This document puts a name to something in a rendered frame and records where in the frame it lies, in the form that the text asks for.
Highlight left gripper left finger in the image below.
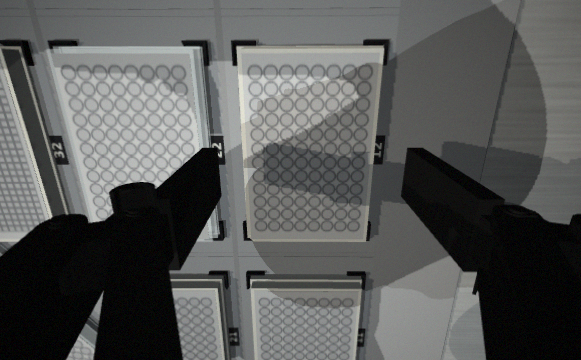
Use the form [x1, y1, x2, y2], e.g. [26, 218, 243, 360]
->
[0, 148, 221, 360]

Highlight grey flat deck plate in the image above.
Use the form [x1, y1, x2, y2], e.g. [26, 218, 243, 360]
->
[0, 0, 521, 360]

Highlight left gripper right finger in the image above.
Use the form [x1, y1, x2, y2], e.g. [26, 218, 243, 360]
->
[401, 148, 581, 360]

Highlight white multi-well plate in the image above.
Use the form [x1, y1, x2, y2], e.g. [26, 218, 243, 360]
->
[0, 46, 71, 242]

